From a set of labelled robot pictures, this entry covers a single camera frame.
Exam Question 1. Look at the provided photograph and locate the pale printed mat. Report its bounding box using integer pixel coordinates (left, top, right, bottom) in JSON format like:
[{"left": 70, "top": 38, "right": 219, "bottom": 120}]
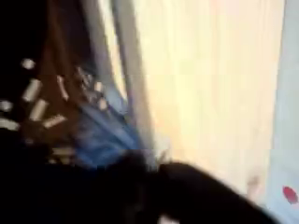
[{"left": 263, "top": 0, "right": 299, "bottom": 224}]

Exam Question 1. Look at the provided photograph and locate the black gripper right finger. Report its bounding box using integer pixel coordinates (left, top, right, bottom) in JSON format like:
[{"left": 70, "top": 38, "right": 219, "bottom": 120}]
[{"left": 157, "top": 161, "right": 279, "bottom": 224}]

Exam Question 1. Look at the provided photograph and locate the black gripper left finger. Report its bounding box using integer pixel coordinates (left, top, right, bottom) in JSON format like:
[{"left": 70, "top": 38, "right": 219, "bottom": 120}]
[{"left": 0, "top": 133, "right": 107, "bottom": 224}]

